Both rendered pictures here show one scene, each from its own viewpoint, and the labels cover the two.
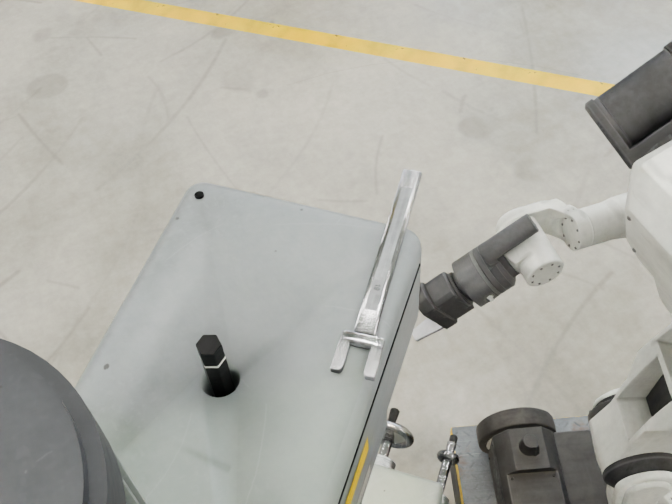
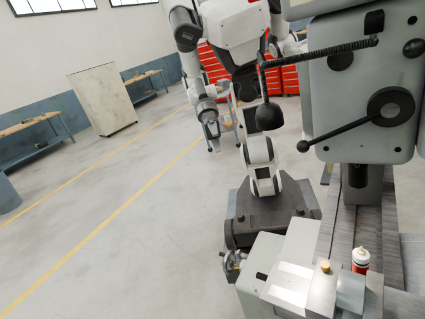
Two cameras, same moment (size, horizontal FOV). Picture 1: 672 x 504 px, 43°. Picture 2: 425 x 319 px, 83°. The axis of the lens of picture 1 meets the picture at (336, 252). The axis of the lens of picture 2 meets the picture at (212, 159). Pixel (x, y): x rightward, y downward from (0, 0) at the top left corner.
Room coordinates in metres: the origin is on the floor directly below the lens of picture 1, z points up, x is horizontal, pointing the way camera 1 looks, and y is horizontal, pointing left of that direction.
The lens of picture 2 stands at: (0.59, 0.70, 1.66)
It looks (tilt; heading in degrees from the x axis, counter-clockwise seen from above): 27 degrees down; 285
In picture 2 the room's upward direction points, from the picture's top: 16 degrees counter-clockwise
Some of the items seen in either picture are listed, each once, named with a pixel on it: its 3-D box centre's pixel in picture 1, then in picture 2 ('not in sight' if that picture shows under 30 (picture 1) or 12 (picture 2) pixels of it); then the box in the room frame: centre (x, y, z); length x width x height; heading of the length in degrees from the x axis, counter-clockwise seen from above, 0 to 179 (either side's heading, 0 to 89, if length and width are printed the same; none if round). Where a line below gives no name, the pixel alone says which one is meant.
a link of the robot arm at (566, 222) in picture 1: (543, 233); (198, 94); (0.84, -0.34, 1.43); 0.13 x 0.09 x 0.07; 106
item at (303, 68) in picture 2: not in sight; (308, 99); (0.47, 0.07, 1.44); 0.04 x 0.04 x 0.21; 68
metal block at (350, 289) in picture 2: not in sight; (350, 290); (0.46, 0.33, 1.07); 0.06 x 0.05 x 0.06; 65
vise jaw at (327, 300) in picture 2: not in sight; (324, 288); (0.51, 0.31, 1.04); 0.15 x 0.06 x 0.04; 65
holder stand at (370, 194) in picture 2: not in sight; (359, 166); (0.25, -0.17, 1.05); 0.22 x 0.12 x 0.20; 76
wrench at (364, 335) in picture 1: (385, 264); not in sight; (0.47, -0.05, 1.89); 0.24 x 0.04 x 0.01; 161
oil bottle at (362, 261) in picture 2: not in sight; (360, 260); (0.39, 0.21, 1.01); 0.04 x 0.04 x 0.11
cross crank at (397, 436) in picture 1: (385, 447); (236, 264); (0.83, -0.08, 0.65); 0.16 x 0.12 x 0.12; 158
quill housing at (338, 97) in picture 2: not in sight; (362, 83); (0.36, 0.11, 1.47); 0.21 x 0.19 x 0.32; 68
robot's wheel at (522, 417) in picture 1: (515, 432); (231, 234); (0.90, -0.42, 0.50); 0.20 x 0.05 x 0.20; 90
